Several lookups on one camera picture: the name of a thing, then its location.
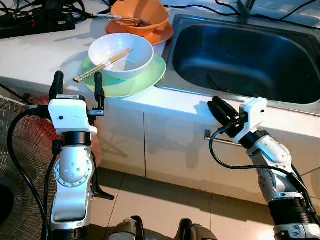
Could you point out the robot leg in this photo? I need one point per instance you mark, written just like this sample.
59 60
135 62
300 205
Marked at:
127 229
199 231

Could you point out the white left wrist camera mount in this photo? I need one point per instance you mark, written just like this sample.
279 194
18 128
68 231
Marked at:
72 112

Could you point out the robot left leg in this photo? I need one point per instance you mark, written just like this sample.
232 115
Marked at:
127 229

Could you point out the stainless steel sink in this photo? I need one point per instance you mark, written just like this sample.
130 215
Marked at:
240 55

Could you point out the black power strip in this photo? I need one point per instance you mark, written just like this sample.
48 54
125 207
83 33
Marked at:
35 26

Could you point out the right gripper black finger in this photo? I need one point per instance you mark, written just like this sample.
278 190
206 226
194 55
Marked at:
226 109
219 116

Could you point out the robot right leg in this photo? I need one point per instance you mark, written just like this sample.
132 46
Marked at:
199 231

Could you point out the white cabinet door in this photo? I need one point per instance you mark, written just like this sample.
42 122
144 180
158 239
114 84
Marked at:
170 145

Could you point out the orange plate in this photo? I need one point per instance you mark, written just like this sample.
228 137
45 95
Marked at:
162 35

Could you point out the white bowl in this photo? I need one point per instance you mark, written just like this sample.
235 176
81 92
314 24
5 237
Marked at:
137 52

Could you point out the metal cutlery piece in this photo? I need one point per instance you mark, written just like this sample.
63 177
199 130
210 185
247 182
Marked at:
135 23

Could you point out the metal faucet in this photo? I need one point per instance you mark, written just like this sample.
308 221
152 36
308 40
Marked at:
246 10

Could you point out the orange bowl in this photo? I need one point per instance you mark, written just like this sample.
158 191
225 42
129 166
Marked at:
147 12

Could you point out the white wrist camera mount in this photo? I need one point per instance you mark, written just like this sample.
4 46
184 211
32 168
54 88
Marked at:
252 115
72 112

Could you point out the green plate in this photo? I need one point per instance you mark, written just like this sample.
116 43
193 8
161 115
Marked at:
152 75

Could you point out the metal fork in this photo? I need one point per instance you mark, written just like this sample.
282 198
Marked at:
110 16

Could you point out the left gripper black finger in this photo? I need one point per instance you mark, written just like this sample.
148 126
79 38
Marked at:
99 90
56 85

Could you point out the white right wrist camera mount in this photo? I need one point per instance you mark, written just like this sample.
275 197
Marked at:
252 115

